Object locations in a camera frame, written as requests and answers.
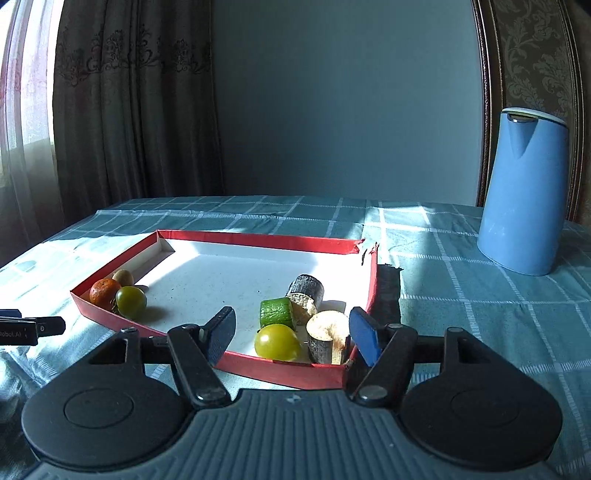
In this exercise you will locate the brown patterned curtain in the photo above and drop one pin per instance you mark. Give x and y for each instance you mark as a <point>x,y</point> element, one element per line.
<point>138,115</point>

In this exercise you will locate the dark sugarcane piece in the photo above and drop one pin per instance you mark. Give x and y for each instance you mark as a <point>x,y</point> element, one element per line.
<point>305,288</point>

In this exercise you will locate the beige round longan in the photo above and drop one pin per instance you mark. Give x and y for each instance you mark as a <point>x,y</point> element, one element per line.
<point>123,277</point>

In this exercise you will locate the teal checked tablecloth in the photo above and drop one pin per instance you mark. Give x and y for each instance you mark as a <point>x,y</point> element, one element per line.
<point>438,300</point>

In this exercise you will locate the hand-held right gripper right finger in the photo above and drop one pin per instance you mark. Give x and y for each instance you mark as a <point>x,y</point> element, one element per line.
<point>365,337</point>

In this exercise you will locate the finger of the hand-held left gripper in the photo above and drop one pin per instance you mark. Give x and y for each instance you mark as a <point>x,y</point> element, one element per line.
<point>9,314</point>
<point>51,326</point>

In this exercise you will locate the green cucumber chunk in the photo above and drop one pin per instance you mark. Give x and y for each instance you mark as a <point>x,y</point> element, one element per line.
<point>276,314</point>

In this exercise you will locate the gold wall moulding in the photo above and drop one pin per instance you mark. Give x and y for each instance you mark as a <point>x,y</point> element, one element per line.
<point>494,115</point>

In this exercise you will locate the red cardboard box tray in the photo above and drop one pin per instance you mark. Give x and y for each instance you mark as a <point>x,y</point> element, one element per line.
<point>221,277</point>

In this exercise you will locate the sheer white curtain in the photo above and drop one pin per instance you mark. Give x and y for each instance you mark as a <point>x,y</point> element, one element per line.
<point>23,115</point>

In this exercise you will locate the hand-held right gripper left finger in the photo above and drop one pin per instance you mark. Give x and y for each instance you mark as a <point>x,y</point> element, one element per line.
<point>220,337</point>

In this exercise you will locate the blue electric kettle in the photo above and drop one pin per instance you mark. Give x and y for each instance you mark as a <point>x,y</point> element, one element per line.
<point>524,198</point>

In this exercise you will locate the sugarcane piece with pale cut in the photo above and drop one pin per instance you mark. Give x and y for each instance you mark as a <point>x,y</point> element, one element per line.
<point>328,334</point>

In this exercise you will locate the orange tangerine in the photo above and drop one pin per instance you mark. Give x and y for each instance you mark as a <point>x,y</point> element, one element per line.
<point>104,291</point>

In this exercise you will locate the yellow-green cherry tomato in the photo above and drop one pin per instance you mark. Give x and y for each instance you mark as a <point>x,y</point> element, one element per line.
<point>130,302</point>
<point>277,342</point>

